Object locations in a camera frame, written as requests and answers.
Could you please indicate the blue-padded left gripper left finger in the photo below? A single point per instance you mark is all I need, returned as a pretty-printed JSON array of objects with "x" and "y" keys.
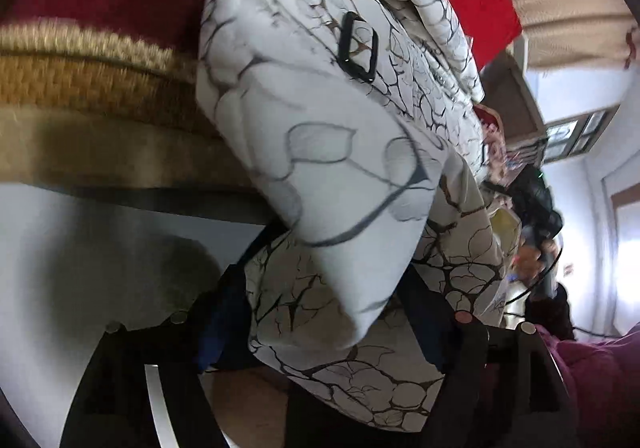
[{"x": 221, "y": 323}]

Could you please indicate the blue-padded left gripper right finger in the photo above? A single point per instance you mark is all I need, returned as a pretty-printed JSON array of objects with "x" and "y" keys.
[{"x": 443, "y": 335}]

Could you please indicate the white crackle-pattern coat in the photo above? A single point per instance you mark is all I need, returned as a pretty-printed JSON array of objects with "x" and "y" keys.
[{"x": 355, "y": 120}]

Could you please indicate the maroon sleeve forearm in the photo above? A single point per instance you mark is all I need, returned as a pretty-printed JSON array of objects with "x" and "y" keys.
[{"x": 602, "y": 378}]

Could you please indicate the right hand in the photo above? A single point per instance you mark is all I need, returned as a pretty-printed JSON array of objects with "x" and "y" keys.
[{"x": 528, "y": 264}]

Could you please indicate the beige dotted curtain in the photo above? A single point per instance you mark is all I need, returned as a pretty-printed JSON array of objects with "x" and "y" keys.
[{"x": 579, "y": 33}]

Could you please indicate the floral red beige sofa blanket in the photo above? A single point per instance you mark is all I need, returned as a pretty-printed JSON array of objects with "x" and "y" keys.
[{"x": 101, "y": 93}]

